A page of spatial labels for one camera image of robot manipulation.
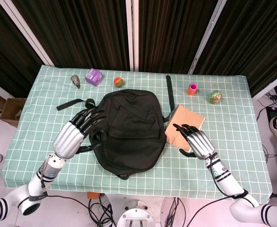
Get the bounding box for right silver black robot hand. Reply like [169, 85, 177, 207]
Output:
[172, 123, 216, 160]

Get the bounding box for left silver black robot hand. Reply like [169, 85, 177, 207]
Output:
[52, 108, 106, 159]

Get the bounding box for brown spiral notebook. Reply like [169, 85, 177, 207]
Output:
[164, 105, 206, 153]

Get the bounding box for black backpack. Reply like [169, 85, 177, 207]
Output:
[56, 74, 178, 181]

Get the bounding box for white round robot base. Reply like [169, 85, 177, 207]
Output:
[116, 200, 156, 227]

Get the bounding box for green checked tablecloth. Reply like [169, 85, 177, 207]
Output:
[0, 65, 273, 201]

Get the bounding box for orange cup pink lid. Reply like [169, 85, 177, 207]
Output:
[187, 83, 199, 96]

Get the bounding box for grey bird figurine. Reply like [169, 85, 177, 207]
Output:
[70, 74, 82, 90]

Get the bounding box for brown cardboard box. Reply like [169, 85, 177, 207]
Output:
[0, 97, 27, 129]

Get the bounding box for purple cardboard box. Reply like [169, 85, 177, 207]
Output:
[85, 68, 103, 87]

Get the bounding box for orange green ball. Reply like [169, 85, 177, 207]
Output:
[113, 77, 125, 88]

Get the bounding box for dark pleated curtain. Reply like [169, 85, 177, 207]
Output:
[12, 0, 130, 70]
[138, 0, 221, 74]
[193, 0, 277, 98]
[0, 0, 45, 98]

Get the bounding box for black floor cable bundle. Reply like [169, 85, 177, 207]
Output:
[88, 197, 117, 227]

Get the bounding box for white slanted frame post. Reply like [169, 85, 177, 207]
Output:
[0, 0, 55, 67]
[188, 0, 227, 75]

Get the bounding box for white vertical frame post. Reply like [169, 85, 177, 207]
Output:
[125, 0, 140, 71]

